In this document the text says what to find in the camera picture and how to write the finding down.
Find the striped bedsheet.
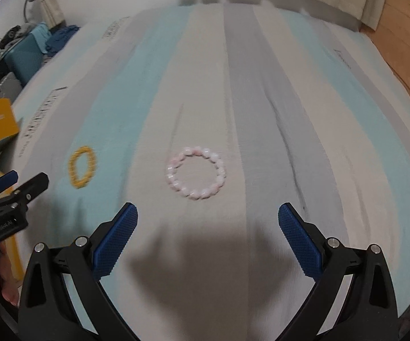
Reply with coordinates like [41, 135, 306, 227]
[11, 2, 410, 341]

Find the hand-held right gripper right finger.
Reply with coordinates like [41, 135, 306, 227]
[278, 202, 401, 341]

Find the person's left hand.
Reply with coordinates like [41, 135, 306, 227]
[0, 242, 24, 308]

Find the pale pink bead bracelet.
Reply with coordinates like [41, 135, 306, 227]
[166, 145, 227, 200]

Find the dark clothes pile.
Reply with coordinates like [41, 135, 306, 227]
[0, 25, 31, 48]

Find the teal cloth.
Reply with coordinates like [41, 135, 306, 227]
[31, 23, 51, 54]

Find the teal hard suitcase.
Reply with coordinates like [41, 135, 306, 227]
[4, 30, 49, 86]

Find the blue clothes pile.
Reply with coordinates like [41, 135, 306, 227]
[45, 25, 79, 55]

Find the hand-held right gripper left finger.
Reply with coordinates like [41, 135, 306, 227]
[17, 202, 140, 341]

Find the yellow bead bracelet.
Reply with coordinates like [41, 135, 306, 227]
[68, 145, 97, 188]

